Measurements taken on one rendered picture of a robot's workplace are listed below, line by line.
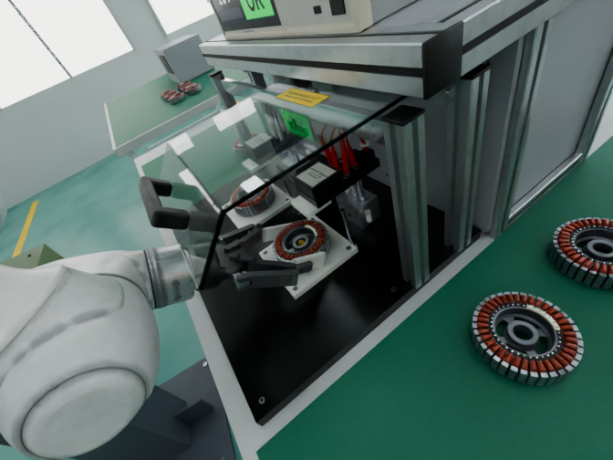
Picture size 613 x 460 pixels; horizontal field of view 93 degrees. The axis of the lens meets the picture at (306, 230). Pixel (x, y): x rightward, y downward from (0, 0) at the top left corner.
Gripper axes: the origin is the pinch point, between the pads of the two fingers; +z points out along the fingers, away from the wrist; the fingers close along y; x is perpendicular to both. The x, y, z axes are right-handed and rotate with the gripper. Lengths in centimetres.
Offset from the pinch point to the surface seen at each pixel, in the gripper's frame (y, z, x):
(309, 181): 0.8, -0.1, 13.3
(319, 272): 6.8, 0.5, -2.2
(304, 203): 0.1, -0.1, 8.7
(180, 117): -157, 11, -2
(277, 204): -18.2, 4.7, 0.0
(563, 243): 30.5, 25.4, 11.9
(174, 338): -80, -16, -100
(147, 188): 5.0, -25.0, 16.0
